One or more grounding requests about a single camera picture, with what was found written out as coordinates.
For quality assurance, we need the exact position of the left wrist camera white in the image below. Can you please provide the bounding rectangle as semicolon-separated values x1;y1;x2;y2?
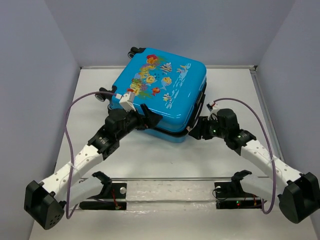
119;91;136;112

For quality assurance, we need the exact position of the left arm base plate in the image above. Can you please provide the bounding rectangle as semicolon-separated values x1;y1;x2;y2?
78;182;127;211

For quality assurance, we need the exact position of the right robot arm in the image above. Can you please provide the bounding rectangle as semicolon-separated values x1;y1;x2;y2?
189;108;320;224

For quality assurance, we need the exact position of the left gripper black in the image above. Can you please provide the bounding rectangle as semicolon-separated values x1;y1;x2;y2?
116;104;163;140

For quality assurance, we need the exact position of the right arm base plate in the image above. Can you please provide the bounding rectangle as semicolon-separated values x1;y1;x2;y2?
212;181;262;210

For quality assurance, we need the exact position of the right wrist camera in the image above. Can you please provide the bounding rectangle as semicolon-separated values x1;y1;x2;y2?
206;101;220;116

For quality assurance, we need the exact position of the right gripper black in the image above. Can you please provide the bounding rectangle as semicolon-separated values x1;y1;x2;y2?
187;115;228;140

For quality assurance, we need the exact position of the blue kids suitcase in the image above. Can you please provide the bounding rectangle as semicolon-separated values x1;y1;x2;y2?
95;47;207;143

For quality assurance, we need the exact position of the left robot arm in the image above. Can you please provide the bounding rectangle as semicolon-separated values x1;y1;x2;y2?
24;104;163;230

